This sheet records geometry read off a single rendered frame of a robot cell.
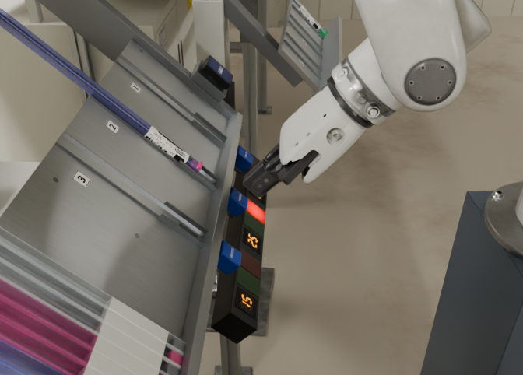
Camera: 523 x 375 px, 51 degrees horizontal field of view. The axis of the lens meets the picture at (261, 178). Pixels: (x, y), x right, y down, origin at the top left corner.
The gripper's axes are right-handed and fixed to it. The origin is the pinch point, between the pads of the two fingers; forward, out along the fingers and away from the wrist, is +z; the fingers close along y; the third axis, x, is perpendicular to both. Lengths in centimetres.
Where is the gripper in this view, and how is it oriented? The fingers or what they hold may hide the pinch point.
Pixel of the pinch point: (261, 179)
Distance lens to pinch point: 69.8
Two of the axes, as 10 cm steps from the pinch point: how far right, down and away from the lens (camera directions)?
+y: 0.5, -5.5, 8.3
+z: -6.8, 5.9, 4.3
